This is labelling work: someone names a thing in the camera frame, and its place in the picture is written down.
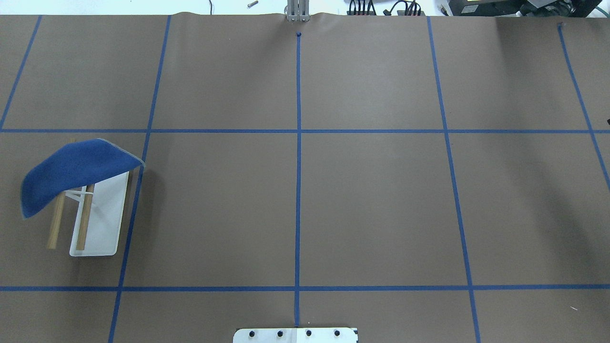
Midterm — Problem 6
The blue tape strip lengthwise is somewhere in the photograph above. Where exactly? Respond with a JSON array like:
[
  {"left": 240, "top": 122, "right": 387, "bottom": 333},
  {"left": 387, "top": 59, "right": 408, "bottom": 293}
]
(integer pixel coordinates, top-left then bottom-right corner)
[{"left": 294, "top": 31, "right": 303, "bottom": 328}]

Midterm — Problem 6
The white rack base tray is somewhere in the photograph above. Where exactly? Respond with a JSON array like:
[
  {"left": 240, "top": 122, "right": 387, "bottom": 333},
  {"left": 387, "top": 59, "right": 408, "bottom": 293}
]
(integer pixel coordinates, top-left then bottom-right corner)
[{"left": 69, "top": 172, "right": 129, "bottom": 258}]

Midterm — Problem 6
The blue tape strip crosswise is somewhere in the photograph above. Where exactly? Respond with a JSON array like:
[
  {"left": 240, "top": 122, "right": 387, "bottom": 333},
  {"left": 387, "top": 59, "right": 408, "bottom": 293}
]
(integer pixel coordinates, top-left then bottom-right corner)
[{"left": 0, "top": 284, "right": 610, "bottom": 293}]

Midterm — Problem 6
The black power strip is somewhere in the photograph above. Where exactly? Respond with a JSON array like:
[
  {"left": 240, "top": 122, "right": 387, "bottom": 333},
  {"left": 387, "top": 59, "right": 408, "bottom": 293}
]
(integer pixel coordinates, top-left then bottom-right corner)
[{"left": 346, "top": 0, "right": 425, "bottom": 17}]

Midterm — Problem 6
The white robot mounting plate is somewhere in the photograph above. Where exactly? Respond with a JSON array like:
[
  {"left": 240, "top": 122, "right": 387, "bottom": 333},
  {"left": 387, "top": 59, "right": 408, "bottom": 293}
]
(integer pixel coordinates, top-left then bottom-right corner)
[{"left": 233, "top": 327, "right": 359, "bottom": 343}]

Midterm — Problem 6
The blue towel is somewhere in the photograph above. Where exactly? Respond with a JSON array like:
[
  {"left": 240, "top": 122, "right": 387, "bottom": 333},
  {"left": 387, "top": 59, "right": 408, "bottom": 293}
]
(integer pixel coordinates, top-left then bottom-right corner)
[{"left": 21, "top": 138, "right": 145, "bottom": 219}]

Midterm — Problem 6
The aluminium frame post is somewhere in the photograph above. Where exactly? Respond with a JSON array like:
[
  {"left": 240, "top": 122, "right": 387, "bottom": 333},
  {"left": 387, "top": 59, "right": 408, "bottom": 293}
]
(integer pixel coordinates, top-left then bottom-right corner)
[{"left": 285, "top": 0, "right": 311, "bottom": 22}]

